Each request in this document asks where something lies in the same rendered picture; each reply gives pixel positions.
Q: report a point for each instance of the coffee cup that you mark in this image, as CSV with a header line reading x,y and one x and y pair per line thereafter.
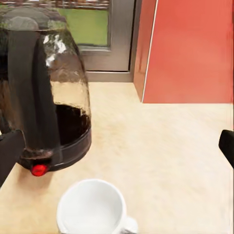
x,y
94,206

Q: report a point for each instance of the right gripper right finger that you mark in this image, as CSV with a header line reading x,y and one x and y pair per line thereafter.
x,y
226,145

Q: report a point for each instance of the fixed window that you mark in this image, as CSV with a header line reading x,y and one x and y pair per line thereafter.
x,y
105,32

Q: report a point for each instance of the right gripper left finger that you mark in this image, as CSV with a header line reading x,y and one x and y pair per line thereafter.
x,y
12,145

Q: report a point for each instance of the electric kettle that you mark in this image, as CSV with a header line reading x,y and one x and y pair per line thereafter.
x,y
43,88

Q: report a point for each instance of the countertop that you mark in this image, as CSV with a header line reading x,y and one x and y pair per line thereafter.
x,y
220,115
163,157

